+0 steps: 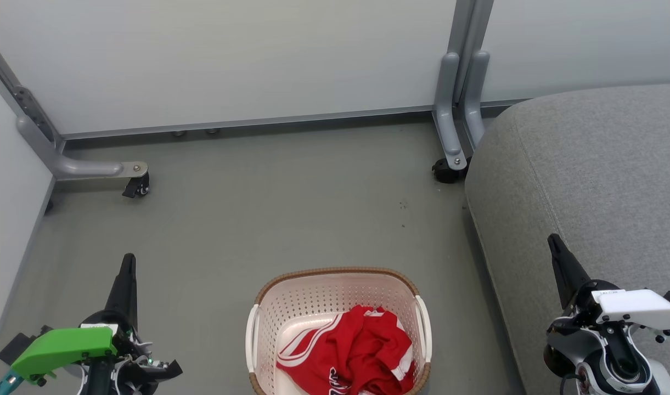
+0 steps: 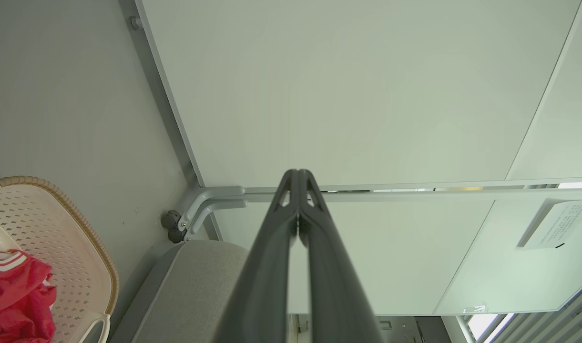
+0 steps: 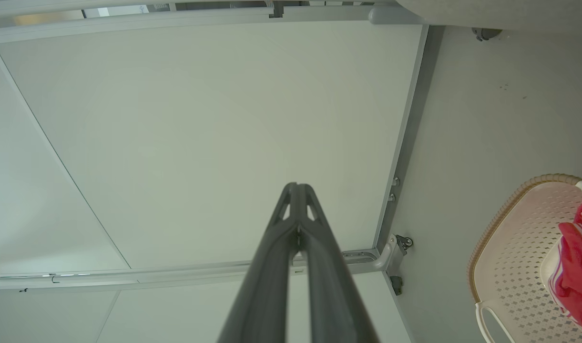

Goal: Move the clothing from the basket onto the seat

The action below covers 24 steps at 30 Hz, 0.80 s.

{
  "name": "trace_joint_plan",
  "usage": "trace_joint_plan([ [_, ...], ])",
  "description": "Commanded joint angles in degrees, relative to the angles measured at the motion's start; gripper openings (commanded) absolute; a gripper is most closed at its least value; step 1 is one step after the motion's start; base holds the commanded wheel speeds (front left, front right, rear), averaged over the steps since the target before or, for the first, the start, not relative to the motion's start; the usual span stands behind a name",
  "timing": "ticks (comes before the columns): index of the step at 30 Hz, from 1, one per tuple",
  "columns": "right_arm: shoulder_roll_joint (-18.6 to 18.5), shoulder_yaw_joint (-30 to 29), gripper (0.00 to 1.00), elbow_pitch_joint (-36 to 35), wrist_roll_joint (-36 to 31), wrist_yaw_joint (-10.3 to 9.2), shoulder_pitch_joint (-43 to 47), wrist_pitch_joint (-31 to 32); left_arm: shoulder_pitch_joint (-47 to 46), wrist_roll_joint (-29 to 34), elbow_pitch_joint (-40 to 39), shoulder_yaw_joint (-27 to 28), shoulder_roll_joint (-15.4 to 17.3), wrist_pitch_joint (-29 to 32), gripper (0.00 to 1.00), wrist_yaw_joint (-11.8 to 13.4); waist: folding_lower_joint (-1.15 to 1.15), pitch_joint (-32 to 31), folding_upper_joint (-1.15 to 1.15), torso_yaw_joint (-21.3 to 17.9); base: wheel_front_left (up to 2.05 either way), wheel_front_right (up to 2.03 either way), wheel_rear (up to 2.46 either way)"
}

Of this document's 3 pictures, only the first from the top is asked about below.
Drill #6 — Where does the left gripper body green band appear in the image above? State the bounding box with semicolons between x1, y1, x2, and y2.
0;310;183;386

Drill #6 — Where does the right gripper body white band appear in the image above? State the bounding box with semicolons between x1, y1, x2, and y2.
572;280;670;336

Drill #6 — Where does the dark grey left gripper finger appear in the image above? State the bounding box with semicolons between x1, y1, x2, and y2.
105;253;139;331

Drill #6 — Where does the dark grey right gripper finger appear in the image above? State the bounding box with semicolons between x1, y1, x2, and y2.
548;234;592;311

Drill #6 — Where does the red garment with white stripes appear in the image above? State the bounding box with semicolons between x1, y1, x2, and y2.
276;307;416;395

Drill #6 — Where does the grey fabric sofa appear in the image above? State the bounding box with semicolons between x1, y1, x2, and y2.
465;82;670;395

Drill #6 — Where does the black caster wheel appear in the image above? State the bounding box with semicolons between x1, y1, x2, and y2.
122;172;150;199
432;157;468;184

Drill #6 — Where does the white perforated laundry basket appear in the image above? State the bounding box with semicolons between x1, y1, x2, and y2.
245;267;433;395

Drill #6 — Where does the left arm cable teal plug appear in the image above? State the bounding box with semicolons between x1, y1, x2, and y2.
0;370;24;395

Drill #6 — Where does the grey corner post with bracket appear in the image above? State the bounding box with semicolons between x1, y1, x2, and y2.
0;30;66;153

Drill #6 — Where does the grey partition base rail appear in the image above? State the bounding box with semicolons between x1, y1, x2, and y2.
60;105;435;140

